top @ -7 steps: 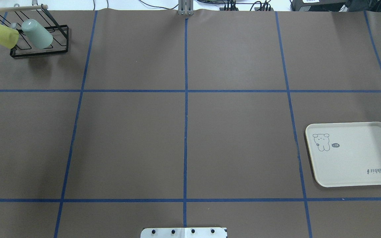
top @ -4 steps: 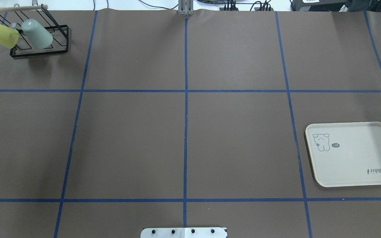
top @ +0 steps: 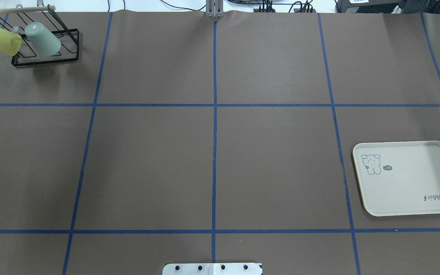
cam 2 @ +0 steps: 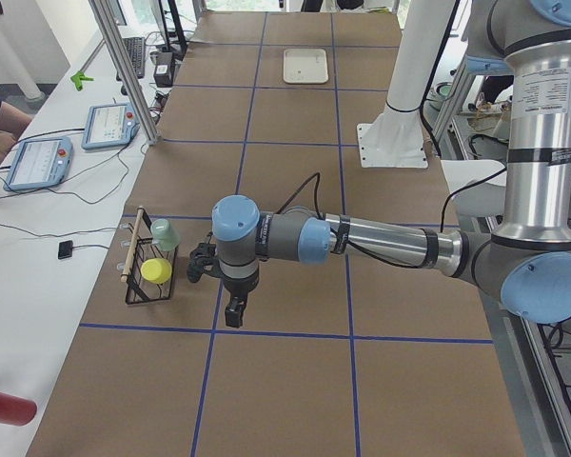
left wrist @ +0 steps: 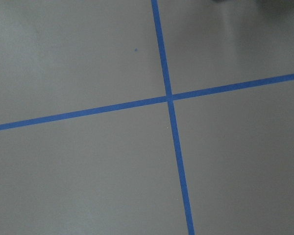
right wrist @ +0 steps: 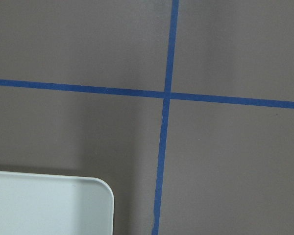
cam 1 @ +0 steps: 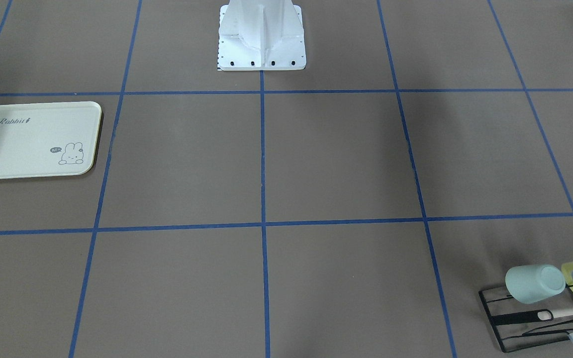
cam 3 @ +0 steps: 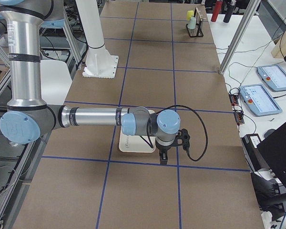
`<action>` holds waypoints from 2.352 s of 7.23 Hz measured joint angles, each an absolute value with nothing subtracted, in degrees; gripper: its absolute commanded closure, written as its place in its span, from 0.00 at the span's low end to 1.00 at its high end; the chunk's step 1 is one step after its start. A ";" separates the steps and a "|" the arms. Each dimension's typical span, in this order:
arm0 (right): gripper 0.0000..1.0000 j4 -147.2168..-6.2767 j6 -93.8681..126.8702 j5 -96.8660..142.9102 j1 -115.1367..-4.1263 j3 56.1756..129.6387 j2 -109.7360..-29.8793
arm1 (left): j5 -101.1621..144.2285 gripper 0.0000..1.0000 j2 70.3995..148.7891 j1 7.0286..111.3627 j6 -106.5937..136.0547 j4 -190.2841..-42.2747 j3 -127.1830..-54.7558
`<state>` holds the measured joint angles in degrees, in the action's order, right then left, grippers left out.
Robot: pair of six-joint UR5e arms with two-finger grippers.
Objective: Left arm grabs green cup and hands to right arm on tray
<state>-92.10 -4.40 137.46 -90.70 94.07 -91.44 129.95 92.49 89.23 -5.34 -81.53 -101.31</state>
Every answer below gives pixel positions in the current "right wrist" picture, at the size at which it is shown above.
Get white rabbit serving tray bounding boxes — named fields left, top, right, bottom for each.
left=0, top=171, right=114, bottom=235

